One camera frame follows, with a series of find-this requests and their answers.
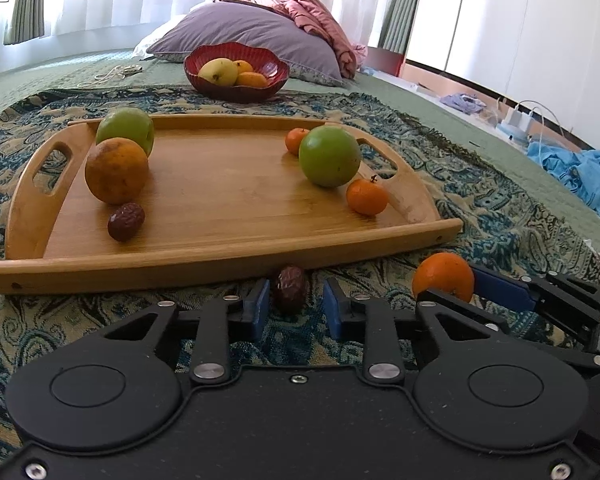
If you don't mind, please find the wooden serving tray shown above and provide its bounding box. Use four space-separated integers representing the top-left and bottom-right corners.
0 114 463 295

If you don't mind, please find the large green apple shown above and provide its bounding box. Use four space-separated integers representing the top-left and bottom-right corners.
299 125 362 188

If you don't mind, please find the red date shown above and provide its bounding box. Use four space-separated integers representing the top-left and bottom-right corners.
107 203 145 243
274 264 306 306

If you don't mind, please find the patterned teal beige throw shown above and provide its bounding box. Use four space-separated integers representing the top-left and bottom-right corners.
0 86 600 463

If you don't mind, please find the orange in bowl rear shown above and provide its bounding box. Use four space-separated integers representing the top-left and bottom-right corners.
234 60 253 74

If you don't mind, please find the blue crumpled clothing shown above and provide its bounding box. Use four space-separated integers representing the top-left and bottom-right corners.
527 140 600 216

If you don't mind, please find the purple pillow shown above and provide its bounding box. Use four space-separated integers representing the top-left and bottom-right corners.
146 1 344 87

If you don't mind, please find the green curtain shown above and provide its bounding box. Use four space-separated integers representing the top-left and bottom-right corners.
3 0 45 46
378 0 418 55

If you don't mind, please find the tangerine with stem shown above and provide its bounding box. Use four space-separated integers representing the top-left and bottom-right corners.
346 176 389 217

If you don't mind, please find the green curtain left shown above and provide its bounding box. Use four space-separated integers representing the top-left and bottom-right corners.
3 0 45 46

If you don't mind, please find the small white charger cable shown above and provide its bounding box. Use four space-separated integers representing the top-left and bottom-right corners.
76 63 145 86

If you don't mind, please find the pink blanket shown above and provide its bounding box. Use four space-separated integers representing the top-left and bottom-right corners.
214 0 368 80

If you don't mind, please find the red fruit bowl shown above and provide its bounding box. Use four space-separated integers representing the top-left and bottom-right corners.
184 42 289 103

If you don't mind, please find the small orange tangerine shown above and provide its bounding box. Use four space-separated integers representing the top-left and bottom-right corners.
412 252 475 302

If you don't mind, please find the large orange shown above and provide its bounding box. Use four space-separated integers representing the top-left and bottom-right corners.
84 138 149 205

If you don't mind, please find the green quilted bedspread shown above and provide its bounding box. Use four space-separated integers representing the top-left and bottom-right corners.
0 51 600 252

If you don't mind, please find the lavender cloth on floor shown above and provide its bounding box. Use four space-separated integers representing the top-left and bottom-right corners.
439 92 486 115

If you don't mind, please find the yellow mango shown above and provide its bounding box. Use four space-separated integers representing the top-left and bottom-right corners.
198 58 239 87

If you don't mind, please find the white charger with cables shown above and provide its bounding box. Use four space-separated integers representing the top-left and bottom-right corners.
495 99 577 150

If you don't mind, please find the green curtain right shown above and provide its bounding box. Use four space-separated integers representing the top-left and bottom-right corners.
378 0 418 55

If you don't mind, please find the small green apple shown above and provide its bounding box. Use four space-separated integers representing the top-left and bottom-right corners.
95 107 155 156

